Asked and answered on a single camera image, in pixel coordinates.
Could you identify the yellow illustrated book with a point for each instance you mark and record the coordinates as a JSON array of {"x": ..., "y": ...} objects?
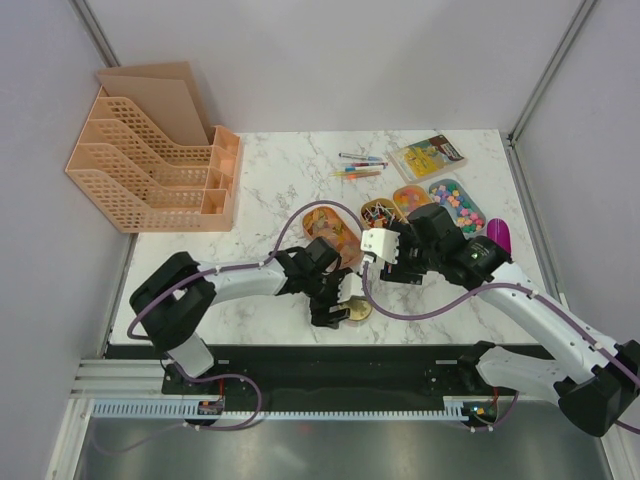
[{"x": 427, "y": 158}]

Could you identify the tan tray of lollipops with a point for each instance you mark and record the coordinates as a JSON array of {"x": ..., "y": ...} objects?
[{"x": 384, "y": 213}]

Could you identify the peach tray of gummy candies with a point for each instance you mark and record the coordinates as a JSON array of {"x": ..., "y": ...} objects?
[{"x": 323, "y": 221}]

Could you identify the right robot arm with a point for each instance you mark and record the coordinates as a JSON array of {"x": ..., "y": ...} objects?
[{"x": 591, "y": 377}]

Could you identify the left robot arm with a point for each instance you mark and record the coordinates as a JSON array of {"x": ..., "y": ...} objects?
[{"x": 171, "y": 303}]

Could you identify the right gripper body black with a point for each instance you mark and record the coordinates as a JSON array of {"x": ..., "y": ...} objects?
[{"x": 412, "y": 259}]

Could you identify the magenta plastic scoop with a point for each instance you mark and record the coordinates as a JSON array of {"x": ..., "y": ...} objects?
[{"x": 499, "y": 232}]

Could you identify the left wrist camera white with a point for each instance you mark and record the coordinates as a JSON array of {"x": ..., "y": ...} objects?
[{"x": 350, "y": 287}]

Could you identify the peach plastic file organizer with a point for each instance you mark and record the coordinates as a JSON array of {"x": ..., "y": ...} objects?
[{"x": 149, "y": 157}]

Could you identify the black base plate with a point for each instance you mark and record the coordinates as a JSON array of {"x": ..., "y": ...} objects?
[{"x": 337, "y": 378}]

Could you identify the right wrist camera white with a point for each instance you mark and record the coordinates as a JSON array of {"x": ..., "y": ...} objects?
[{"x": 380, "y": 245}]

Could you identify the white slotted cable duct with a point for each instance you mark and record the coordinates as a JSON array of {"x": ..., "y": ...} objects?
[{"x": 180, "y": 409}]

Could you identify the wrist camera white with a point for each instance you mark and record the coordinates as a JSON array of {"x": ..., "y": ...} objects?
[
  {"x": 350, "y": 287},
  {"x": 380, "y": 245}
]

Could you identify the red blue pen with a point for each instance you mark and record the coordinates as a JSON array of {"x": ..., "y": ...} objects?
[{"x": 365, "y": 165}]

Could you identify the grey tray of colourful stars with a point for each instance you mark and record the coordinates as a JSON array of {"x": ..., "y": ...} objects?
[{"x": 462, "y": 208}]

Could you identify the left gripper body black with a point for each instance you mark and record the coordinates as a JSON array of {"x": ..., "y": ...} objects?
[{"x": 325, "y": 298}]

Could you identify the aluminium frame rail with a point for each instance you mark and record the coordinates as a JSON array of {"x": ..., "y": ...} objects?
[{"x": 104, "y": 378}]

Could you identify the gold metal lid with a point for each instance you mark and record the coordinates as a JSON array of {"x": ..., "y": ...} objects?
[{"x": 358, "y": 309}]

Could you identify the tan tray of translucent stars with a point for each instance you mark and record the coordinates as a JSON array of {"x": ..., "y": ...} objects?
[{"x": 409, "y": 198}]

